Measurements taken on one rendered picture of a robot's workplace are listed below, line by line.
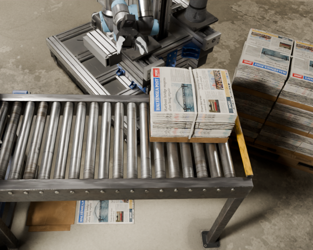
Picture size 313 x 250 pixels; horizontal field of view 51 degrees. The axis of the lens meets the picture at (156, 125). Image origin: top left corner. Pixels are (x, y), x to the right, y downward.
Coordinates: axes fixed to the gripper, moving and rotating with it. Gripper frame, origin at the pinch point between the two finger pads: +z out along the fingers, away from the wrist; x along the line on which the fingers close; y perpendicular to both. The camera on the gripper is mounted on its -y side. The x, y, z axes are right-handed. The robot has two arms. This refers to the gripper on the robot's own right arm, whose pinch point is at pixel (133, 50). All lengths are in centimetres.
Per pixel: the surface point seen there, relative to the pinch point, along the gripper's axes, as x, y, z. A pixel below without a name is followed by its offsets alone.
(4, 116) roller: 55, 53, -13
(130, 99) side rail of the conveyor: -7.3, 43.2, -12.7
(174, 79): -22.5, 17.7, -1.2
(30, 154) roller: 43, 50, 12
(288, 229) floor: -114, 109, 50
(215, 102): -37.0, 15.9, 15.6
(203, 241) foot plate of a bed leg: -56, 117, 45
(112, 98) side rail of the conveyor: 2.0, 44.4, -15.0
